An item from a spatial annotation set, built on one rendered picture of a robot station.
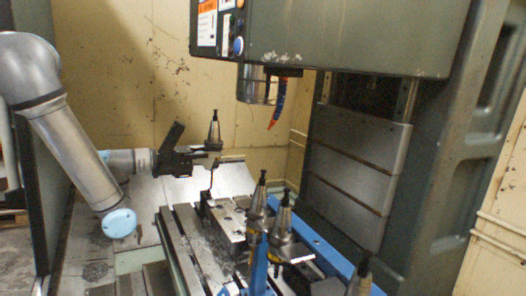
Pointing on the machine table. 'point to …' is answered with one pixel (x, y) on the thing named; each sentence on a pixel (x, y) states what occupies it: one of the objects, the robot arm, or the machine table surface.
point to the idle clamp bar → (301, 272)
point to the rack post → (259, 272)
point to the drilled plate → (237, 242)
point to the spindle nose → (256, 85)
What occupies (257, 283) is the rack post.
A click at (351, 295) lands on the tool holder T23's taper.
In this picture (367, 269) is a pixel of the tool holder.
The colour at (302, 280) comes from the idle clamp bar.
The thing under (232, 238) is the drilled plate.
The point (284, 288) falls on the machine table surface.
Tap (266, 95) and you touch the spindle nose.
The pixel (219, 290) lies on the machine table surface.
